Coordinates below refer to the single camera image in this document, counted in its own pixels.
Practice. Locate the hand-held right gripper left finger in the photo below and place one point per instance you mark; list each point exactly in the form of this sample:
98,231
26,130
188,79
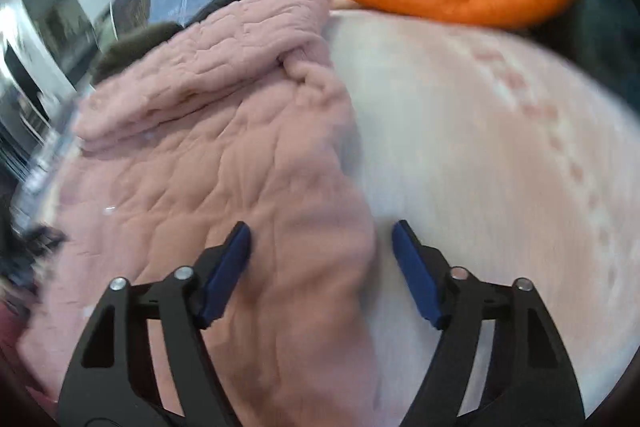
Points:
227,272

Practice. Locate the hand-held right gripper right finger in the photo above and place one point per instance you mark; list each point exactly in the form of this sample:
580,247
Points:
415,277

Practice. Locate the pink quilted garment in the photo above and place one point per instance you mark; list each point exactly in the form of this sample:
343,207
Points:
225,132

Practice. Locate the pink printed blanket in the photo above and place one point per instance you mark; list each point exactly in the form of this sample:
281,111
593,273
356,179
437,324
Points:
475,132

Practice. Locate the olive brown garment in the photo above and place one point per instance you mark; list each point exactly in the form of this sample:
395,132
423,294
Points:
130,49

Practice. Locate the dark green velvet garment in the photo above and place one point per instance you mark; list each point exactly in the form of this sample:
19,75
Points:
600,22

